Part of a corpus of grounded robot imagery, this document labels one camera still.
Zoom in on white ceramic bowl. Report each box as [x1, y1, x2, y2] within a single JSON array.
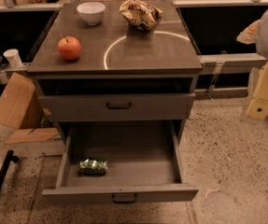
[[77, 2, 106, 25]]

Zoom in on red apple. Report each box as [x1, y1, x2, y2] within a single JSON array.
[[57, 36, 81, 61]]

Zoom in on flat cardboard sheet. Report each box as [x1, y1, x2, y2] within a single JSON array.
[[4, 128, 59, 144]]

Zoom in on white paper cup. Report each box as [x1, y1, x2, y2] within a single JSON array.
[[4, 49, 22, 68]]

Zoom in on open grey middle drawer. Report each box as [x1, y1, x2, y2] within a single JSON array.
[[42, 120, 198, 204]]

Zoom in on crushed green soda can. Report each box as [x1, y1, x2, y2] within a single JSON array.
[[79, 158, 107, 175]]

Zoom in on grey drawer cabinet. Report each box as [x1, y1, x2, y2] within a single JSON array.
[[28, 1, 203, 136]]

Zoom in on brown cardboard box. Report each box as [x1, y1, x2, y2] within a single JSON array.
[[0, 73, 42, 129]]

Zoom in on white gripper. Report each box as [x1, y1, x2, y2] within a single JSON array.
[[246, 63, 268, 120]]

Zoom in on grey top drawer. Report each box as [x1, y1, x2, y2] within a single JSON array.
[[37, 77, 197, 123]]

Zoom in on crumpled yellow chip bag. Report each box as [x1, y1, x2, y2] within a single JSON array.
[[120, 0, 163, 32]]

